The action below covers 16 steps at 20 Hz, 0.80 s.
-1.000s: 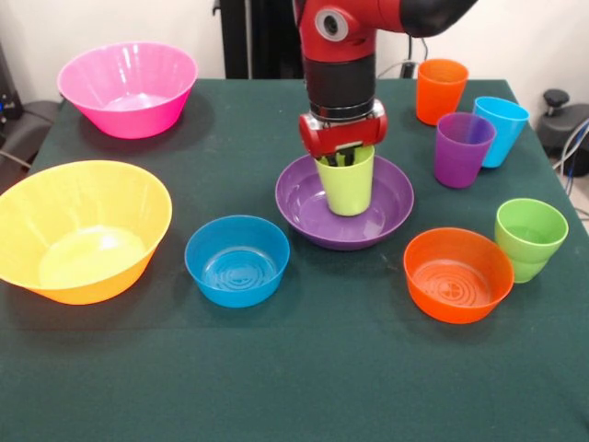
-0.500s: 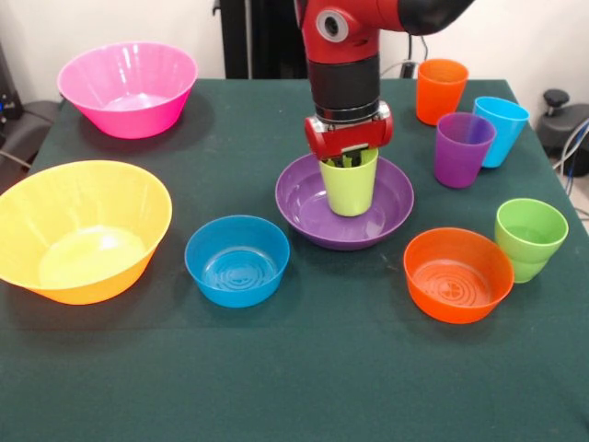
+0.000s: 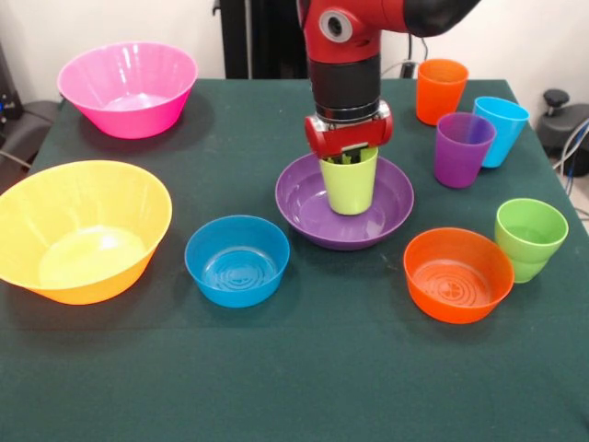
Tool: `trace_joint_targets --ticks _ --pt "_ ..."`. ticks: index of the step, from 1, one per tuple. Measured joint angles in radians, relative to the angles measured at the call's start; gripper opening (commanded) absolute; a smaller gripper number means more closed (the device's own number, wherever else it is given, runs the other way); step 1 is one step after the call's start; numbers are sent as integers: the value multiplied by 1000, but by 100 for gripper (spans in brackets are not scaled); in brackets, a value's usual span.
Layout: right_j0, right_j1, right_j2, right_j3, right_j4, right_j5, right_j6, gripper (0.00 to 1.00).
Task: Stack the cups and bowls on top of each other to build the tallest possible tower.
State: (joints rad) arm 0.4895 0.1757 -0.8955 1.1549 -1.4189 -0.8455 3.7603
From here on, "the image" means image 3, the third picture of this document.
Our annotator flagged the blue cup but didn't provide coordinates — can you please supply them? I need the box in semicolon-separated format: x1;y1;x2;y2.
473;96;530;169

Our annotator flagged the lime yellow cup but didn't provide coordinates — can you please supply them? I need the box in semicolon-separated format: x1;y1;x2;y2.
318;146;379;216

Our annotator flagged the purple bowl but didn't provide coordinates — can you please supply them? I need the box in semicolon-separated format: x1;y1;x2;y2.
274;153;415;252

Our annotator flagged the small blue bowl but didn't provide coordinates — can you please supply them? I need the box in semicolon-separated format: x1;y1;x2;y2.
184;215;292;308

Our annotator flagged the black equipment with knob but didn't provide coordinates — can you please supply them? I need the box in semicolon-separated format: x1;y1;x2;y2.
537;89;589;160

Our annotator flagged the large pink bowl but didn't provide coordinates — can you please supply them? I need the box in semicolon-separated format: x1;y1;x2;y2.
56;41;200;140

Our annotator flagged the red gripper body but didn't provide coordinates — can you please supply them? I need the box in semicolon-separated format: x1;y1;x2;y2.
304;101;395;160

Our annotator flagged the black computer tower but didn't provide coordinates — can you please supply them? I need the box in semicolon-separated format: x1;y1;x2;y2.
0;41;24;134

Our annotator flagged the green cup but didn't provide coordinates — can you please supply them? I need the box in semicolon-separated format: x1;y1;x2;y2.
494;198;570;266
505;255;552;285

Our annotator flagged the dark green tablecloth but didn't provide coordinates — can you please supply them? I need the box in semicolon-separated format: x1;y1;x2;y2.
0;77;589;442

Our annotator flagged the orange cup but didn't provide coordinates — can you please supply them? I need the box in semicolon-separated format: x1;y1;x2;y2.
416;58;469;126

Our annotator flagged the purple cup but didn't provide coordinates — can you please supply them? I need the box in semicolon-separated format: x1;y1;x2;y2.
433;111;497;190

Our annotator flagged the small orange bowl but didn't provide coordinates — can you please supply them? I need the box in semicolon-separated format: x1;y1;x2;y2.
402;227;515;325

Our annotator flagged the blue cable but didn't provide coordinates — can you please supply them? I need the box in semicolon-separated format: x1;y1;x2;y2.
554;117;589;194

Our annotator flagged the large orange yellow bowl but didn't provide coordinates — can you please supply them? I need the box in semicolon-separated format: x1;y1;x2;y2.
0;159;174;306

